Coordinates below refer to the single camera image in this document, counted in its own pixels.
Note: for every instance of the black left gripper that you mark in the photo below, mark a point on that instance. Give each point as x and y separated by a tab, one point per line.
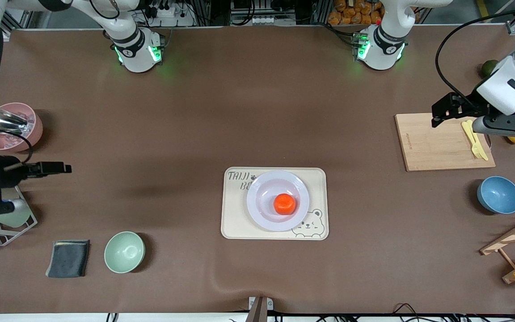
471	103

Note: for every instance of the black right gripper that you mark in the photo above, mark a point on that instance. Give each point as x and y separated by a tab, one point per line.
6	173

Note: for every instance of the orange fruit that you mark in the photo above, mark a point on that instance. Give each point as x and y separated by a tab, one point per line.
284	204

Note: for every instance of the white round plate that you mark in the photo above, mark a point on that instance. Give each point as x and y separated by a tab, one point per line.
266	188

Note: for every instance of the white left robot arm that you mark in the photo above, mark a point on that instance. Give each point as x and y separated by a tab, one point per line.
380	49

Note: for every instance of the wooden cutting board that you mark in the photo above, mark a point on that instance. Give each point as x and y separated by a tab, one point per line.
436	143

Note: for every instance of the pink bowl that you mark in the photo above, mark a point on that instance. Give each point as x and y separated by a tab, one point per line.
34	129

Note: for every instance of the dark green round fruit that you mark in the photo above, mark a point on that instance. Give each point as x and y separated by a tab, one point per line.
489	68

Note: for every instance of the clear ice cubes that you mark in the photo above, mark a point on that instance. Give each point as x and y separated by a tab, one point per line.
7	141

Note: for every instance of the mint green cup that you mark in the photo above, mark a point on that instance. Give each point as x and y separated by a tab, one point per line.
20	217

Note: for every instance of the shiny metal scoop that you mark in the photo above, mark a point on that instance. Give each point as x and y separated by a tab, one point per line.
9	121

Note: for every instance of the folded grey towel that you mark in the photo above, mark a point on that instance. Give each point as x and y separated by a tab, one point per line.
67	259

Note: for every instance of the blue bowl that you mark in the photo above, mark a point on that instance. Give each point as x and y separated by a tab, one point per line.
500	195

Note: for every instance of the mint green bowl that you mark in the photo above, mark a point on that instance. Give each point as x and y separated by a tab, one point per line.
124	252

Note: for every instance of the brown table mat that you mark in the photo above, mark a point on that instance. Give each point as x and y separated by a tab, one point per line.
150	112

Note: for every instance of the orange packets pile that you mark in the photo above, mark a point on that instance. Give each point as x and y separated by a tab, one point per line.
356	13

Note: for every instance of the wooden mug rack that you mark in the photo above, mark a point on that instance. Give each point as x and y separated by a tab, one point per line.
508	238

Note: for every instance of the cream tray with bear print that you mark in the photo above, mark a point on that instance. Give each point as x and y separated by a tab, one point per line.
235	214

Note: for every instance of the white power strip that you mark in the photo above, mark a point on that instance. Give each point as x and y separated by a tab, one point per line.
172	18

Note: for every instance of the metal bracket with post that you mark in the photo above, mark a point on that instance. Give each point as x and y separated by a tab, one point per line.
259	311

